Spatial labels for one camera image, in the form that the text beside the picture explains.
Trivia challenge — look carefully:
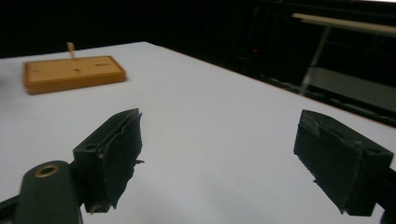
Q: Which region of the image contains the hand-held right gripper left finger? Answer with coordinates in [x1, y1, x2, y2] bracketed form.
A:
[72, 107, 145, 215]

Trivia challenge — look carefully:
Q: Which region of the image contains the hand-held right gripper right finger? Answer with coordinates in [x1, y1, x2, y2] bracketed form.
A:
[292, 108, 394, 217]

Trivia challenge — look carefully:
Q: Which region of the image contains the brown wooden box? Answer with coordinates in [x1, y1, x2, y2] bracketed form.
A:
[22, 41, 127, 96]

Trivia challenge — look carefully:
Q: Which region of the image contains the white metal stand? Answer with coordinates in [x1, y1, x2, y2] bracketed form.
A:
[291, 12, 396, 114]

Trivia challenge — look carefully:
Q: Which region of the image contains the white table mat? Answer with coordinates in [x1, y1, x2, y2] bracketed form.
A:
[0, 41, 396, 224]

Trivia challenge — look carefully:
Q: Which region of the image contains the metal floor rail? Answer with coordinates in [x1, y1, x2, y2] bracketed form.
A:
[258, 74, 396, 128]

